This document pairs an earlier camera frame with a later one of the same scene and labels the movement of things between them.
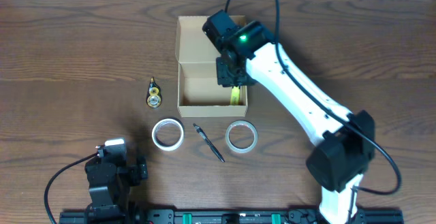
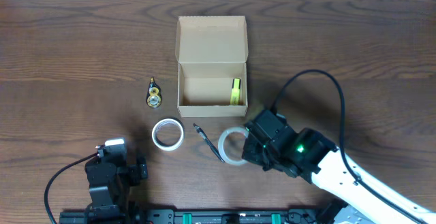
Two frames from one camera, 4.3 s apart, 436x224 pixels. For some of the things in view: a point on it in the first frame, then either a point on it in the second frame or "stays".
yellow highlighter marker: (235, 97) stays
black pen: (208, 142) stays
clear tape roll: (244, 150) to (221, 145)
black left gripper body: (136, 173) stays
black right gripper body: (229, 77) to (264, 156)
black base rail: (189, 216) stays
